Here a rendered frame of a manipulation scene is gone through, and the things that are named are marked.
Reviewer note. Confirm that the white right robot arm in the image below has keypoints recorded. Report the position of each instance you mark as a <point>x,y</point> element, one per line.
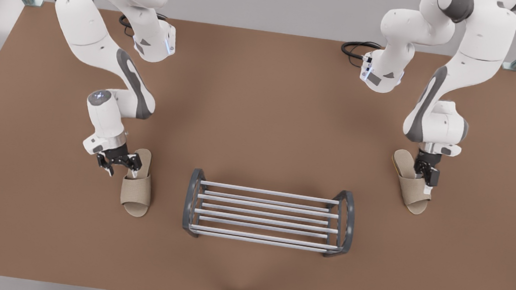
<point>87,30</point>

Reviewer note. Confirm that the beige slipper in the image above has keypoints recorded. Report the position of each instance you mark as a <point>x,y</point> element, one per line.
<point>136,193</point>
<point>411,189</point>

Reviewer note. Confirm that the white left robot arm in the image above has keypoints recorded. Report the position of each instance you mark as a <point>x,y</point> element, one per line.
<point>478,49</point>

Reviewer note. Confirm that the grey metal shoe rack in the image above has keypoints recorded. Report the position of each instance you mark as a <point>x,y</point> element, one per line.
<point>268,215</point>

